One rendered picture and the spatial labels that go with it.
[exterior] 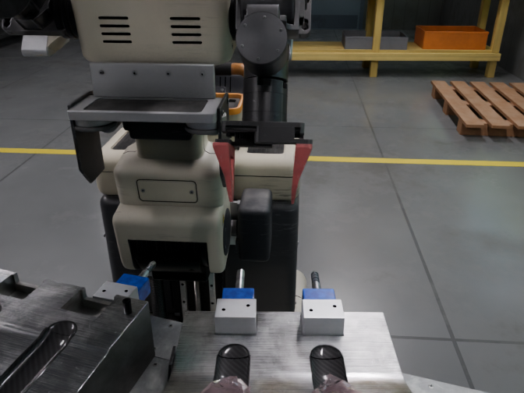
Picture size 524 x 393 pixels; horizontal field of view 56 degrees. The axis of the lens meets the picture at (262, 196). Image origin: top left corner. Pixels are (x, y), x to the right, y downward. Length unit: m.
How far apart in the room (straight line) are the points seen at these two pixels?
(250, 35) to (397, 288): 1.74
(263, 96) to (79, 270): 1.84
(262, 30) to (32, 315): 0.43
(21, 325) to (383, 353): 0.42
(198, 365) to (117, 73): 0.54
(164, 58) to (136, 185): 0.27
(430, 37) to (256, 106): 5.30
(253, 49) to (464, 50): 5.45
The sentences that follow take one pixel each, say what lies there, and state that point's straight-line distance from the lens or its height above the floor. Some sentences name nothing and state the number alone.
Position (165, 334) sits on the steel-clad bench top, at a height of 0.80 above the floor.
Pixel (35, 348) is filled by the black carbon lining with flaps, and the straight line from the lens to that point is 0.63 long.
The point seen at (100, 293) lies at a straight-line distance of 0.73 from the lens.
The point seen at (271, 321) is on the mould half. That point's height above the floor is 0.86.
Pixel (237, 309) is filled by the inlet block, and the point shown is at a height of 0.88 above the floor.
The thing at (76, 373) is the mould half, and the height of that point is 0.89.
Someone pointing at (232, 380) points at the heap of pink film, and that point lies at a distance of 0.53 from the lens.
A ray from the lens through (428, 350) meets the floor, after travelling 1.94.
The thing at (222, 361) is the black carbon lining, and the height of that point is 0.85.
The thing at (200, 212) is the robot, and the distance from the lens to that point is 1.01.
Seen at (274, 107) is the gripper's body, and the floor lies 1.11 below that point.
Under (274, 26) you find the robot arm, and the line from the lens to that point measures 0.57.
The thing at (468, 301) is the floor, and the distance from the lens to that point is 2.21.
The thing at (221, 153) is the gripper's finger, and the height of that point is 1.06.
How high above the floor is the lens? 1.28
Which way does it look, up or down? 27 degrees down
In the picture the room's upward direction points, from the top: straight up
